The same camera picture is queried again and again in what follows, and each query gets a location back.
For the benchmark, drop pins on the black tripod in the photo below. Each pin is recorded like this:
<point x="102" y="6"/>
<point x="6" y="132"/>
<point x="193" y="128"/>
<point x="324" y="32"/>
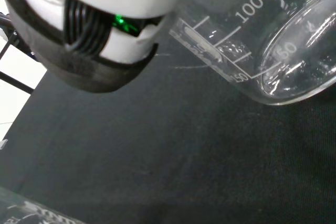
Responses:
<point x="15" y="84"/>

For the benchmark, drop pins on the black bench cloth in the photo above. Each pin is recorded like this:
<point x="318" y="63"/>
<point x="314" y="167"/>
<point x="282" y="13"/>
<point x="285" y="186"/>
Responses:
<point x="170" y="155"/>

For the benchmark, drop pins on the clear tape strip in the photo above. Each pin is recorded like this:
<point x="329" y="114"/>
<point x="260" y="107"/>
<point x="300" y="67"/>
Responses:
<point x="3" y="144"/>

